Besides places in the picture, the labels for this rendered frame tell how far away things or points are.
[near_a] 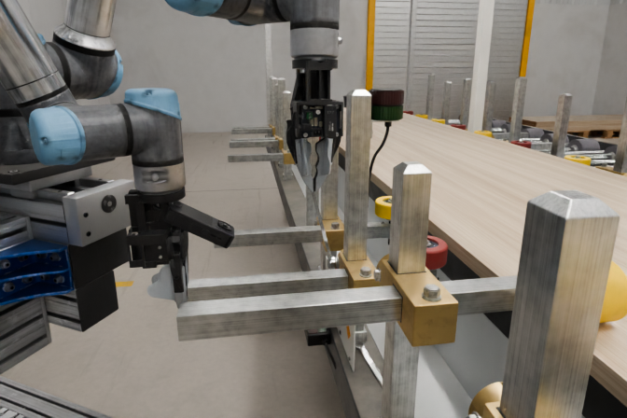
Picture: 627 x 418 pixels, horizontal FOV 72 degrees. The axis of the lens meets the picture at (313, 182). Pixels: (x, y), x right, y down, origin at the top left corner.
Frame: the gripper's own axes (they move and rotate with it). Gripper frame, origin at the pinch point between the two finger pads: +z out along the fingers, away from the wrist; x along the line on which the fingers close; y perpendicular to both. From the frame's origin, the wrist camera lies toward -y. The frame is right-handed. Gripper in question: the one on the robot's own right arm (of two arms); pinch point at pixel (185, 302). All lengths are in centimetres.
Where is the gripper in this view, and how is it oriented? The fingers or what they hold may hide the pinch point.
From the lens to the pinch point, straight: 78.9
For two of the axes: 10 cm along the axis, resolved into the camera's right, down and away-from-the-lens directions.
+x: 1.6, 2.6, -9.5
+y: -9.9, 0.4, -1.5
